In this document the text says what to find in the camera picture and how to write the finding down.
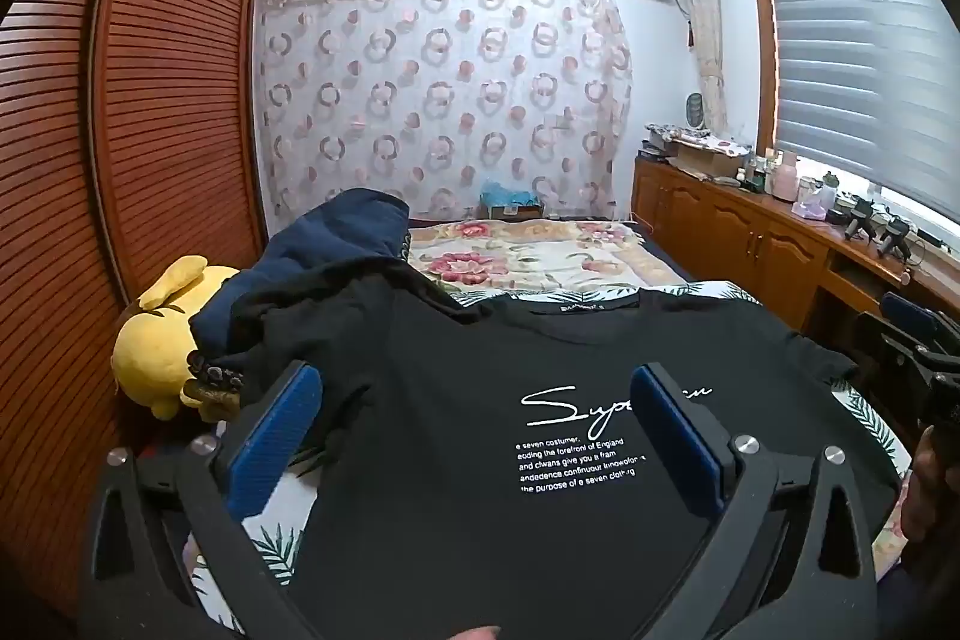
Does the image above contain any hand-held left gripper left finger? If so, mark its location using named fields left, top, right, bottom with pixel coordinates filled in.
left=79, top=361, right=331, bottom=640

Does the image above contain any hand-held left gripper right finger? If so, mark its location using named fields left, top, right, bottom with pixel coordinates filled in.
left=630, top=362, right=878, bottom=640

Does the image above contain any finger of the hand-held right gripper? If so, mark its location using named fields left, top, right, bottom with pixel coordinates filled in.
left=879, top=291, right=944, bottom=352

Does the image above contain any black printed T-shirt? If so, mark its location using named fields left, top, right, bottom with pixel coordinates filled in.
left=229, top=257, right=901, bottom=640

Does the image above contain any stack of folded clothes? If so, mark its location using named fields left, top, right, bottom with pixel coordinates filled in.
left=184, top=351, right=248, bottom=420

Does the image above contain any person's right hand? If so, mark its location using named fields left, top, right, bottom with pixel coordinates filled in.
left=904, top=426, right=960, bottom=558

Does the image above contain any black handheld device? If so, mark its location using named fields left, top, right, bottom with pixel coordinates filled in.
left=844, top=197, right=882, bottom=240
left=877, top=218, right=916, bottom=259

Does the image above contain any palm leaf bed sheet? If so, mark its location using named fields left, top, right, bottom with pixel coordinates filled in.
left=180, top=280, right=912, bottom=588

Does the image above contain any yellow plush toy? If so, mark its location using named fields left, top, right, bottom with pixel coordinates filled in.
left=112, top=255, right=245, bottom=420

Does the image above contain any pink bottle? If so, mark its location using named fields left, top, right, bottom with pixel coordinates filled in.
left=771, top=152, right=800, bottom=202

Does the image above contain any navy blue folded cloth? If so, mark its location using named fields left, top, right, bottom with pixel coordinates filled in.
left=191, top=188, right=412, bottom=371

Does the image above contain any wooden cabinet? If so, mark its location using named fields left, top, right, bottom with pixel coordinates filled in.
left=632, top=152, right=960, bottom=341

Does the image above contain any floral blanket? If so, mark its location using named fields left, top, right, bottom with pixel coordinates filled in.
left=405, top=218, right=695, bottom=304

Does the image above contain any cardboard box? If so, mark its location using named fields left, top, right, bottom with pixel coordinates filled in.
left=667, top=141, right=751, bottom=180

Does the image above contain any grey window blind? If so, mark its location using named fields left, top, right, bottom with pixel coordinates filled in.
left=765, top=0, right=960, bottom=199

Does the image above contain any blue plastic bag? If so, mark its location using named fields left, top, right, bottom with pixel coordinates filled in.
left=480, top=179, right=545, bottom=221

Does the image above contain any beige window curtain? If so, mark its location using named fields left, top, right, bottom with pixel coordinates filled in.
left=673, top=0, right=728, bottom=135

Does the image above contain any circle patterned curtain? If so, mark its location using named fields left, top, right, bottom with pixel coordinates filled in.
left=255, top=0, right=635, bottom=221

